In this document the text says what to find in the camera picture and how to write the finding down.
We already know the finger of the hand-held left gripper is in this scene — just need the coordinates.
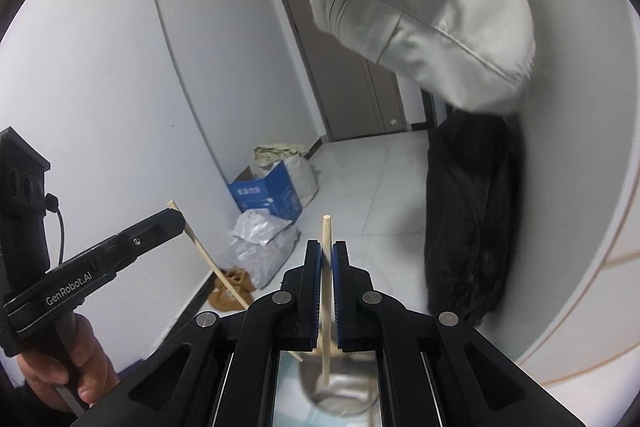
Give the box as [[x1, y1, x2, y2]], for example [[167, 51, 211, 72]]
[[69, 208, 187, 271]]

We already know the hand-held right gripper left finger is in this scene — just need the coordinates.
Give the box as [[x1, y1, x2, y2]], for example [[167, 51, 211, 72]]
[[70, 240, 324, 427]]

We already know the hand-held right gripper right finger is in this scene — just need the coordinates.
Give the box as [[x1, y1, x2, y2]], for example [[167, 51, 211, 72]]
[[330, 241, 586, 427]]

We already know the wooden chopstick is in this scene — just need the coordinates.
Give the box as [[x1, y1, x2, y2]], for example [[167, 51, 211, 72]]
[[167, 200, 304, 362], [320, 214, 334, 389]]

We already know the white utensil holder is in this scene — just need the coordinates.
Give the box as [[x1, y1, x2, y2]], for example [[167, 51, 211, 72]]
[[297, 349, 378, 418]]

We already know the person's left hand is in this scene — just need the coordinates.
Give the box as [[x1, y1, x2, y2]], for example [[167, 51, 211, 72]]
[[14, 312, 122, 408]]

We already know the grey plastic parcel bag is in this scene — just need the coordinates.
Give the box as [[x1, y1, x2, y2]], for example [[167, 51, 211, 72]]
[[230, 224, 302, 290]]

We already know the white plastic parcel bag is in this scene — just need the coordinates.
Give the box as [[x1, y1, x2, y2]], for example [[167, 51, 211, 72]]
[[231, 209, 293, 248]]

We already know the blue cardboard box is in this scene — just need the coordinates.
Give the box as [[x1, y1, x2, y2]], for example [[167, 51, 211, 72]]
[[226, 159, 304, 222]]

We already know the white sack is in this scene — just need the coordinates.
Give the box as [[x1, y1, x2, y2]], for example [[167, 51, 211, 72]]
[[285, 154, 321, 208]]

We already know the beige cloth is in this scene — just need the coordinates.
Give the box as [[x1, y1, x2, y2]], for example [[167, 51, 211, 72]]
[[252, 142, 306, 168]]

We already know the black backpack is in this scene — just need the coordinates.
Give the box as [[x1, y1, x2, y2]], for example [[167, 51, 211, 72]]
[[424, 109, 526, 327]]

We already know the grey-brown door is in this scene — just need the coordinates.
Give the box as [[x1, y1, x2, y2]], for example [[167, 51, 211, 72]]
[[270, 0, 407, 142]]

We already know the white sling bag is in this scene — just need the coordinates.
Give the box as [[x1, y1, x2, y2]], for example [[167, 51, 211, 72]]
[[306, 0, 537, 114]]

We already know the black cable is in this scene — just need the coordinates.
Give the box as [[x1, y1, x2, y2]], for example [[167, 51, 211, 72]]
[[44, 192, 67, 264]]

